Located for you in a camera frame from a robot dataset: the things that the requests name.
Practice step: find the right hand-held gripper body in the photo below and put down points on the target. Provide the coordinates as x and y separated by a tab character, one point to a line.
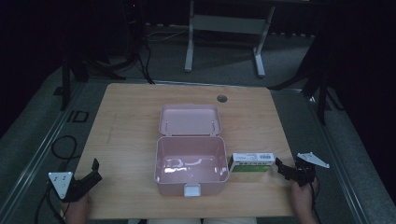
306	169

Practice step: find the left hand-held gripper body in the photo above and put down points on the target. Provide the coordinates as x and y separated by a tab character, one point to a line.
63	183

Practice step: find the white and green carton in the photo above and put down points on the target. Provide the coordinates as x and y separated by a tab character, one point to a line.
250	162

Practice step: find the pink plastic box with lid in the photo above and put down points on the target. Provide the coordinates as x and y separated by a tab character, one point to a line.
190	149

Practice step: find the person's left hand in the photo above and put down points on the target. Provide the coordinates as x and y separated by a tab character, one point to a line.
76	211

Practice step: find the person's right hand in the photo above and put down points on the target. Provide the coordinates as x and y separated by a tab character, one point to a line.
302	202

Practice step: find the round table grommet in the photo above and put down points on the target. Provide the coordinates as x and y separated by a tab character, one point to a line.
222	98

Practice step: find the black tripod stand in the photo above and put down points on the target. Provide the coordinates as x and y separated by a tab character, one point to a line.
82	68
320	77

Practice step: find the white metal desk frame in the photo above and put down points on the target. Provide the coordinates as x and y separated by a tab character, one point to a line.
229	28

